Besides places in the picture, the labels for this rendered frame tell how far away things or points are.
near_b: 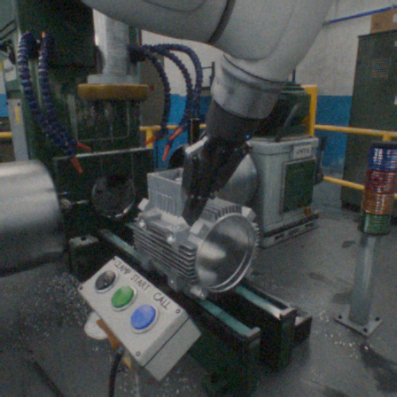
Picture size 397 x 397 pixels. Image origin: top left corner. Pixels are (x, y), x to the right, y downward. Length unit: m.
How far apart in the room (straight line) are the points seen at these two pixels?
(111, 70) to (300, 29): 0.59
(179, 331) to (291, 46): 0.34
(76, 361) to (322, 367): 0.48
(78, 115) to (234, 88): 0.75
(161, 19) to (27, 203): 0.50
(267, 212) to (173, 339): 0.82
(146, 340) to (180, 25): 0.33
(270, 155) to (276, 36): 0.74
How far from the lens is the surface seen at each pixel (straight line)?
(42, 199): 0.76
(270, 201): 1.15
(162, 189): 0.69
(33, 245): 0.77
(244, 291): 0.72
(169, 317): 0.38
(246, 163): 1.07
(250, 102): 0.44
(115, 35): 0.92
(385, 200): 0.76
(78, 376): 0.75
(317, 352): 0.79
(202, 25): 0.38
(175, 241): 0.60
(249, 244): 0.71
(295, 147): 1.19
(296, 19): 0.41
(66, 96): 1.11
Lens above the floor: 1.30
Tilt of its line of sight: 16 degrees down
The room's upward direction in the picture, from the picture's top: straight up
